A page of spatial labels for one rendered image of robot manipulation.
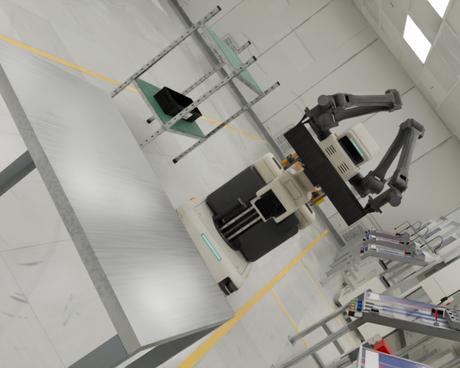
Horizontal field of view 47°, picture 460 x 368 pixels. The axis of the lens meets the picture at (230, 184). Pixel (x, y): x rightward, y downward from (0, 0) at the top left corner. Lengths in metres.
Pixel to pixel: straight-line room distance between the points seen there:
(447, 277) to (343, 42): 5.90
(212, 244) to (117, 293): 2.31
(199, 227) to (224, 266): 0.28
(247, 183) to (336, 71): 7.87
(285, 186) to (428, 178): 7.90
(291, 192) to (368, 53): 8.20
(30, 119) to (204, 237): 2.23
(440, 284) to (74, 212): 6.17
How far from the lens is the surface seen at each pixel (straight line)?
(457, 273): 6.89
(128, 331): 0.90
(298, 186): 3.13
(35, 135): 1.04
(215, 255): 3.20
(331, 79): 11.10
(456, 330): 3.68
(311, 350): 3.65
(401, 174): 2.82
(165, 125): 3.59
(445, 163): 10.94
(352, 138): 3.04
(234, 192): 3.44
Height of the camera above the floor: 1.24
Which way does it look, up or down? 13 degrees down
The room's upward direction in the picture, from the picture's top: 54 degrees clockwise
